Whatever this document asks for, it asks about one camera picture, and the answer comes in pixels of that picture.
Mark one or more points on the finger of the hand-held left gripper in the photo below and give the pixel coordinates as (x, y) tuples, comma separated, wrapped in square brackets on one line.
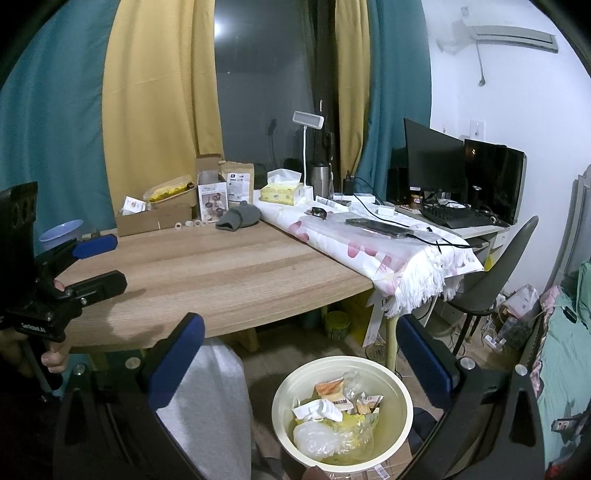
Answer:
[(99, 284), (94, 245)]

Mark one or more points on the clear plastic wrapper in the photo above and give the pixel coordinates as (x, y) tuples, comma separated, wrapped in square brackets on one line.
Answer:
[(318, 438)]

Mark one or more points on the yellow tissue box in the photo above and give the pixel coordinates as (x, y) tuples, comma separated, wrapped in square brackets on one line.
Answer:
[(279, 191)]

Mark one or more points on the orange snack packet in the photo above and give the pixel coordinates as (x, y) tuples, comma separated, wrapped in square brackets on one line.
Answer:
[(330, 390)]

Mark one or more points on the blue bowl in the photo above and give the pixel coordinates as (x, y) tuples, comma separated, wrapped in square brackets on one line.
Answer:
[(60, 230)]

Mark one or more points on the small clear wrapper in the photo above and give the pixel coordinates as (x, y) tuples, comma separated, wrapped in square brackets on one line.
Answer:
[(353, 385)]

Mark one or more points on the grey cloth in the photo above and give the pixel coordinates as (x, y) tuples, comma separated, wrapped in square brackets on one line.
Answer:
[(238, 218)]

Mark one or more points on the black keyboard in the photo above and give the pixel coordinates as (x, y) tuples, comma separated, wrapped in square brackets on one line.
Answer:
[(457, 218)]

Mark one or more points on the grey padded headboard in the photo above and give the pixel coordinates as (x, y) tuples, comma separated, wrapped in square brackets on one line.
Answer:
[(577, 207)]

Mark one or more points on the green bed sheet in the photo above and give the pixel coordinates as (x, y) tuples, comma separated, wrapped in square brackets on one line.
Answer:
[(568, 355)]

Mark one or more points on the black monitor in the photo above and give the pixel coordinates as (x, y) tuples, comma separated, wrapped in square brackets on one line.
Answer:
[(434, 157), (494, 180)]

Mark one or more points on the grey white towel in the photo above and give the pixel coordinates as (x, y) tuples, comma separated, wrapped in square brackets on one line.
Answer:
[(207, 406)]

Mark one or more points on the white power strip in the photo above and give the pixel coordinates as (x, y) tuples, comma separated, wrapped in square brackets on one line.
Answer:
[(495, 342)]

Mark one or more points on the kraft paper pouch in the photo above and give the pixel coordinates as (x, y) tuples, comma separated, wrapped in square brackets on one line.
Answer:
[(238, 182)]

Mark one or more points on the person's left hand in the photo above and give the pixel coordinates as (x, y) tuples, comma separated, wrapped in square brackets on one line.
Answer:
[(55, 362)]

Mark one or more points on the yellow plastic bag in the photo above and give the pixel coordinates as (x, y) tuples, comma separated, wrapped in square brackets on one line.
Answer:
[(364, 422)]

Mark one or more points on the white computer desk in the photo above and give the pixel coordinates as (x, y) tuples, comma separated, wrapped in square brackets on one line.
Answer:
[(482, 232)]

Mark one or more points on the tall brown paper carton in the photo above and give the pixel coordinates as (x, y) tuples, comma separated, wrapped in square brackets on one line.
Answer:
[(207, 168)]

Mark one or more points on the pink floral blanket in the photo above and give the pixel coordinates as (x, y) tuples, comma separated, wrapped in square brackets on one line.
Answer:
[(545, 341)]

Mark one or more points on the white wall socket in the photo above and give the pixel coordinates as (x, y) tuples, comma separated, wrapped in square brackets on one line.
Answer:
[(478, 129)]

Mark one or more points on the cream plastic bin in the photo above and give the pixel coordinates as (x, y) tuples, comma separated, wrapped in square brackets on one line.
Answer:
[(401, 401)]

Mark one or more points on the dark window pane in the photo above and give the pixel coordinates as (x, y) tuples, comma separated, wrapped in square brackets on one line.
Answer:
[(268, 83)]

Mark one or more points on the white paper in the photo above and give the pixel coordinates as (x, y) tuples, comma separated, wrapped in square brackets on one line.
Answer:
[(318, 410)]

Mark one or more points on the small green bucket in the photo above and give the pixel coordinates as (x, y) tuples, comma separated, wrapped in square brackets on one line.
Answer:
[(337, 323)]

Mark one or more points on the steel thermos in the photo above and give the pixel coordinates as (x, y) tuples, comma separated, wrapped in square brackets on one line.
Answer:
[(321, 180)]

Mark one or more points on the black remote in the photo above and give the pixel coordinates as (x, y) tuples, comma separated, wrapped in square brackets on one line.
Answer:
[(569, 314)]

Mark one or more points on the white desk lamp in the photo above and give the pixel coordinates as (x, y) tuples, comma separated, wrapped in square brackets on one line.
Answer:
[(308, 120)]

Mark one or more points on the cardboard box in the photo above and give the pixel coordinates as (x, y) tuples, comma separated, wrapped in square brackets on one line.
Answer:
[(152, 224)]

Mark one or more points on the white plastic bag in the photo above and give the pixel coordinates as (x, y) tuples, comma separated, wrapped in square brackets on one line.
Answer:
[(521, 302)]

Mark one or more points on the white air conditioner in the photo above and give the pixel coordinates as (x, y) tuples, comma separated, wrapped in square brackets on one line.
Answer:
[(508, 34)]

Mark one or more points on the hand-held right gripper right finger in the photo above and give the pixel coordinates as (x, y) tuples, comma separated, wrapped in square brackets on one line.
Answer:
[(425, 355)]

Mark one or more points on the small orange white packets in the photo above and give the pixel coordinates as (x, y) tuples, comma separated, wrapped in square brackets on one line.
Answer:
[(367, 405)]

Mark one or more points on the yellow curtain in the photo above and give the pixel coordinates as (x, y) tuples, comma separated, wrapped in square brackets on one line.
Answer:
[(157, 106), (352, 83)]

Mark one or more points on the grey chair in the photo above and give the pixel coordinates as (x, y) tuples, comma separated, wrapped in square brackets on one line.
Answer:
[(503, 272)]

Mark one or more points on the teal curtain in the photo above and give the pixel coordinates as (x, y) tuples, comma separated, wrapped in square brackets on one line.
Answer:
[(55, 115), (397, 83)]

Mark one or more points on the black charger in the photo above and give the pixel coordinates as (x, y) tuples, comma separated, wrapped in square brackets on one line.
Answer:
[(349, 182)]

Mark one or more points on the small white printed box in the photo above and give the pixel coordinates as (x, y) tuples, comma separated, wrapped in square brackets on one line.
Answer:
[(134, 205)]

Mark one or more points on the white floral cloth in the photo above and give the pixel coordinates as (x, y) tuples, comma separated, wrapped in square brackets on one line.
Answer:
[(369, 258)]

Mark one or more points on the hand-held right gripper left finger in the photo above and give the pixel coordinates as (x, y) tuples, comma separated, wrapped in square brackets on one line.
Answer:
[(180, 364)]

